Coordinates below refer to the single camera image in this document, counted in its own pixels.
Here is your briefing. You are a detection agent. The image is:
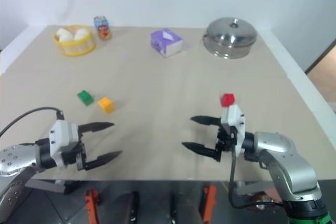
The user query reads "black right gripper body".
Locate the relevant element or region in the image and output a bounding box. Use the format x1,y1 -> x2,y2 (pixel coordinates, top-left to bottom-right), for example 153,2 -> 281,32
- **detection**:
214,124 -> 237,157

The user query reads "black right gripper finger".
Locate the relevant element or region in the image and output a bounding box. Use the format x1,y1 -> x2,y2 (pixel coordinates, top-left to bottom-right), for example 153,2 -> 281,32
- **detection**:
181,142 -> 222,162
190,115 -> 223,126

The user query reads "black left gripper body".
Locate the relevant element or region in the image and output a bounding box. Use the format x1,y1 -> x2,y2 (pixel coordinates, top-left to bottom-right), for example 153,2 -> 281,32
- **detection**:
61,140 -> 89,172

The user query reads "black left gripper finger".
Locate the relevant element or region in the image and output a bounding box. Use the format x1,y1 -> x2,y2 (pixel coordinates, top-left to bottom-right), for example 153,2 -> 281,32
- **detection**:
78,122 -> 115,134
84,150 -> 123,170

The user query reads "yellow toy block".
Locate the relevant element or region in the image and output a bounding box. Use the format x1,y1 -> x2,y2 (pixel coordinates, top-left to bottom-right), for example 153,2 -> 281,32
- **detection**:
97,97 -> 116,114

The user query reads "red toy block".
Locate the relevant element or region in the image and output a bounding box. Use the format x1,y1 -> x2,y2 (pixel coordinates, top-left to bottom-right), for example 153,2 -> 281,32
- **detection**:
220,92 -> 236,108

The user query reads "green toy block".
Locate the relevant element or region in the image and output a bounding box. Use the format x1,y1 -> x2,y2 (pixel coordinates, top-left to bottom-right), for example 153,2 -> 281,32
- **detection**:
77,90 -> 95,106

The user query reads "orange clamp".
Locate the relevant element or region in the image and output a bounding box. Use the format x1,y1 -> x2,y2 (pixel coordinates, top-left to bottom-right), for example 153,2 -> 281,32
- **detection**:
199,184 -> 218,224
84,188 -> 101,224

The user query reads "steel pot base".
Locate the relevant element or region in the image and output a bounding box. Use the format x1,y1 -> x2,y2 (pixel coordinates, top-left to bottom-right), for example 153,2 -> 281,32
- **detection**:
202,34 -> 257,59

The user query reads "yellow round basket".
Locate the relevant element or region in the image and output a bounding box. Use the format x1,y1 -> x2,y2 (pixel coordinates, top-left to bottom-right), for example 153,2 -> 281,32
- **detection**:
52,24 -> 97,57

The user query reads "purple tissue box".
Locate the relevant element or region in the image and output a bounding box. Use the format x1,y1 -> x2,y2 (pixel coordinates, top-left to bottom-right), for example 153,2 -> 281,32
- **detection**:
150,27 -> 184,58

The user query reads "steel pot lid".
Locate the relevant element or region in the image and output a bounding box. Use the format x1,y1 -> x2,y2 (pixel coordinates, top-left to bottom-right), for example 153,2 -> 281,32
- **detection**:
205,17 -> 259,48

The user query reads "white steamed bun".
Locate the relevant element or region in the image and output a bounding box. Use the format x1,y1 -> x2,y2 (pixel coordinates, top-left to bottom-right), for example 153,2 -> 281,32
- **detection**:
73,28 -> 89,41
56,27 -> 74,43

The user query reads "printed drink can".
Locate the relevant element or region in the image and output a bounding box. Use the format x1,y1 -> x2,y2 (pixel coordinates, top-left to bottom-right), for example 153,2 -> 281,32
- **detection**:
93,15 -> 113,41

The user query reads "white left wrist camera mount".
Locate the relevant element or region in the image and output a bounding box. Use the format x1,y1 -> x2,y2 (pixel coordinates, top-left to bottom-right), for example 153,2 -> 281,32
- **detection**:
49,120 -> 81,168

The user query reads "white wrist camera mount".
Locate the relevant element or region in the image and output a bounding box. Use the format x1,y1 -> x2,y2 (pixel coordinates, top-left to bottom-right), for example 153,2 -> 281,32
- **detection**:
49,120 -> 81,168
219,104 -> 246,158

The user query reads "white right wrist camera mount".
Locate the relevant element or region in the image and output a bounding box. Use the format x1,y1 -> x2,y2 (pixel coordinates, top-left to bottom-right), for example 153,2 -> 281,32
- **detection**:
219,104 -> 246,158

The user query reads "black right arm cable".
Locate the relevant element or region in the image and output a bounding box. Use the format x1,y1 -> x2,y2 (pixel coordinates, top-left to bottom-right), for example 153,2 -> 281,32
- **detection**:
227,126 -> 288,210

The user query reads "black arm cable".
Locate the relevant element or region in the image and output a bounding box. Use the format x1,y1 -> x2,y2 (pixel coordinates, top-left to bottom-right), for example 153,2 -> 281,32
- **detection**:
0,106 -> 65,137
227,126 -> 288,210

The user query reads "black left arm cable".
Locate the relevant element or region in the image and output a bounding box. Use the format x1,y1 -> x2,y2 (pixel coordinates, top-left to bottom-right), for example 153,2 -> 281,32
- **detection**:
0,106 -> 65,137

